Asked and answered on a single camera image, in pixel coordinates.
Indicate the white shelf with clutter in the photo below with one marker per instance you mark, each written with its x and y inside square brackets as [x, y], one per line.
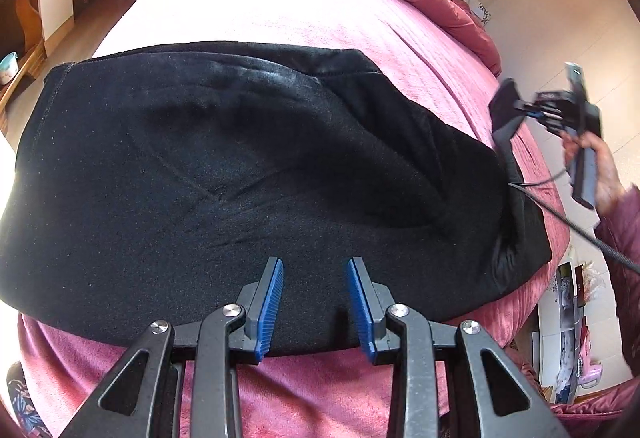
[562, 318]

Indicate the pink plastic item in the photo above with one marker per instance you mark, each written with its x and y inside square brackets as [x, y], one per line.
[590, 373]

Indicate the wooden desk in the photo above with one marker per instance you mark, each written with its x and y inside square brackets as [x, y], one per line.
[25, 13]

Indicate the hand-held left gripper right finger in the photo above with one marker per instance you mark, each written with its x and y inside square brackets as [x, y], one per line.
[359, 308]

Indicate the person's right forearm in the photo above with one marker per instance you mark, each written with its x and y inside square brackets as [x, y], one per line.
[622, 233]

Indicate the light blue cup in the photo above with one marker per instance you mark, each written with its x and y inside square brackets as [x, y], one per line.
[9, 69]

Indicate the black pants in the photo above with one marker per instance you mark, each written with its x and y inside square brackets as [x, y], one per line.
[225, 178]

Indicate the person's right hand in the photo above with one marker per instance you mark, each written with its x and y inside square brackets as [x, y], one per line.
[607, 178]

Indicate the pink bed blanket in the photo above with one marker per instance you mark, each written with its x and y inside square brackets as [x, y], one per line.
[280, 8]

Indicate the floral cloth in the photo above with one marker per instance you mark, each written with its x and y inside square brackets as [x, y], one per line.
[25, 403]

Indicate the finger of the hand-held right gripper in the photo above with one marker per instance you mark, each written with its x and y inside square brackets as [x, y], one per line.
[506, 110]

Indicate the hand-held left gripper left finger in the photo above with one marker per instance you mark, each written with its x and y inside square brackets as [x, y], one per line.
[270, 308]

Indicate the person's maroon clothing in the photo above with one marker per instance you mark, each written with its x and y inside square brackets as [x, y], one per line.
[600, 418]

